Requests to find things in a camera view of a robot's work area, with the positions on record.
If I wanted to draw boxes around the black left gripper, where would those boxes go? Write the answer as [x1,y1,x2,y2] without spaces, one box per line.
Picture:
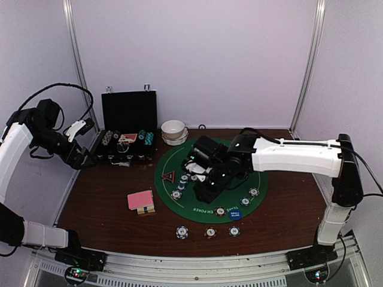
[31,126,97,169]

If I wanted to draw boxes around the single blue chip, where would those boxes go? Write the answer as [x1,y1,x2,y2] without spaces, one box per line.
[241,197,251,206]

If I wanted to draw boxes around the blue small blind button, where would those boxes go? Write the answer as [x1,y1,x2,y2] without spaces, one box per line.
[228,209,243,221]

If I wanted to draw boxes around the dark blue green chip stack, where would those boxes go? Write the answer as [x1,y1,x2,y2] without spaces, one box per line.
[228,226,241,237]

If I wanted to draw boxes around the pink backed card deck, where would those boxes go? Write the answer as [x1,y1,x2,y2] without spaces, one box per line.
[127,190,154,210]

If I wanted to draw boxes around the blue white chip stack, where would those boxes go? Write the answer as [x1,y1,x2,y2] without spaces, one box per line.
[175,225,189,240]

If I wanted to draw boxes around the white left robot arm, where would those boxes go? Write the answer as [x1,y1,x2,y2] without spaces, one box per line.
[1,99,95,265]

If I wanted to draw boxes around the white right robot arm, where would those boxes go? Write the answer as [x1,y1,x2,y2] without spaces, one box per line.
[183,127,363,264]

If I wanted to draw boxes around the brown chip row in case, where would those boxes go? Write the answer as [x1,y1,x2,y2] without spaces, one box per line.
[113,130,121,139]

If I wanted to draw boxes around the clear acrylic dealer button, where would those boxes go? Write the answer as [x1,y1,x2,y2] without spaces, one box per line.
[116,142,129,153]

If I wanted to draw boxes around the white scalloped dish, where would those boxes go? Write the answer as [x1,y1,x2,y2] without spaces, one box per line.
[162,127,189,146]

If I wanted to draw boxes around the green round poker mat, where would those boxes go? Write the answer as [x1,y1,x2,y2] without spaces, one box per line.
[154,140,268,224]

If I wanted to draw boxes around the red playing card deck case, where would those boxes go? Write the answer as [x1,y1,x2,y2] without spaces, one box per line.
[118,133,138,143]

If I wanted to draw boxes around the triangular black red all-in marker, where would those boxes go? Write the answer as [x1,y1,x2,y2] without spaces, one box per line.
[161,170,175,184]

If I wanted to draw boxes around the black poker chip case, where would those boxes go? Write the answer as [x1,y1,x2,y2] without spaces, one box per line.
[95,90,158,163]

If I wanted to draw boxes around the white ceramic bowl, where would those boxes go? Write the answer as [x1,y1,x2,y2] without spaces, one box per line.
[161,120,186,140]

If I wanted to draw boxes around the dark blue chips in case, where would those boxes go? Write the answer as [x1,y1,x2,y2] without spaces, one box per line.
[138,130,147,141]

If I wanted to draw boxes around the teal chip row in case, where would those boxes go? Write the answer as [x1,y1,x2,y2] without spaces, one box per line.
[144,132,154,146]

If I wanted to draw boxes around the gold card box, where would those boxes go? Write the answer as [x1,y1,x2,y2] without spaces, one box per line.
[136,190,156,215]

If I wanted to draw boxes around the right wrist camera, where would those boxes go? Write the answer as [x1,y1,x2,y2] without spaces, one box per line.
[187,136,227,168]

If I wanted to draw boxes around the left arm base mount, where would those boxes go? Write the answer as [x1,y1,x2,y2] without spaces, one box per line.
[54,230,107,271]

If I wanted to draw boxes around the aluminium front rail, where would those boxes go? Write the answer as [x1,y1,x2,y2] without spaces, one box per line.
[25,230,375,287]

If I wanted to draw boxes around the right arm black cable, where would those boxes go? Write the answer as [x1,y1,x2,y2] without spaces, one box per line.
[338,146,383,198]

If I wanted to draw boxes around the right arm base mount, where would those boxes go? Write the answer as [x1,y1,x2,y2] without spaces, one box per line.
[286,248,338,270]

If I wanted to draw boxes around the aluminium frame post left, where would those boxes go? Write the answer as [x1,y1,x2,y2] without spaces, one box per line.
[61,0,93,126]

